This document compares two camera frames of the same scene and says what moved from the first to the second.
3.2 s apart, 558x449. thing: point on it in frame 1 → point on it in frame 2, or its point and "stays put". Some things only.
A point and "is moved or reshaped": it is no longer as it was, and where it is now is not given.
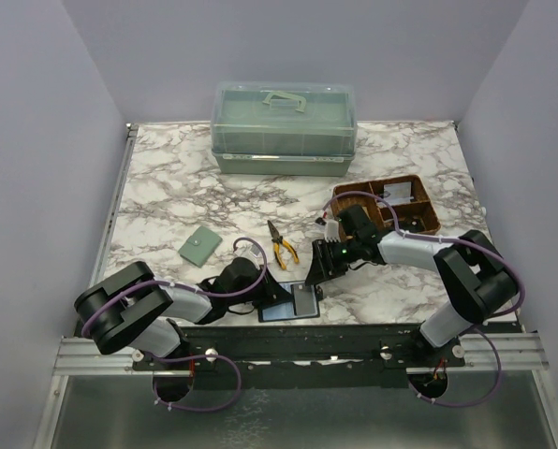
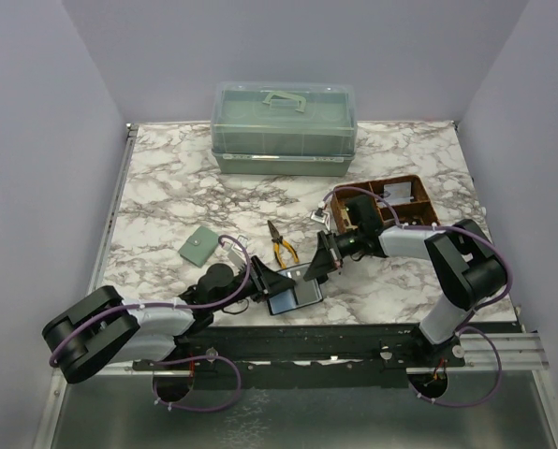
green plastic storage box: [284, 128] stays put
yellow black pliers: [277, 240] stays put
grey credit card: [304, 299] is moved or reshaped
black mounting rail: [303, 356] stays put
